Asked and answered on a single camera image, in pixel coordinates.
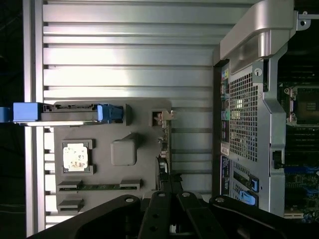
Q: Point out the silver CPU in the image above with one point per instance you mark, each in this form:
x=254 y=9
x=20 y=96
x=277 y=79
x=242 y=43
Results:
x=74 y=156

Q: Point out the green RAM stick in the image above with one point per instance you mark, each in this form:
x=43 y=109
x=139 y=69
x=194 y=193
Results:
x=99 y=186

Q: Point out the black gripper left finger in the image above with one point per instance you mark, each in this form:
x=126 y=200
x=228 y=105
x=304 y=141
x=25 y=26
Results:
x=119 y=216

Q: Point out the silver hard disk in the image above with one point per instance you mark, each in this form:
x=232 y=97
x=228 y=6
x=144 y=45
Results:
x=69 y=115

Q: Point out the blue disk caddy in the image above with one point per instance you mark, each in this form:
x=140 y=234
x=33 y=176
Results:
x=25 y=112

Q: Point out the open PC case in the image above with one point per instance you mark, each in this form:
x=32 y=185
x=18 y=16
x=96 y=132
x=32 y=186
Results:
x=249 y=112

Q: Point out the grey parts rack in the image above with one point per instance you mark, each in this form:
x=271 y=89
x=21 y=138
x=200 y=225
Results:
x=147 y=149

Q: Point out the CPU socket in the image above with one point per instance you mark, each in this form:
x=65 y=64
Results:
x=309 y=104

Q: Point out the green motherboard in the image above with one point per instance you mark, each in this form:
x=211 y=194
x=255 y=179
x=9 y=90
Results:
x=299 y=179

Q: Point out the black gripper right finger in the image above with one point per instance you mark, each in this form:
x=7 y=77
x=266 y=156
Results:
x=239 y=219

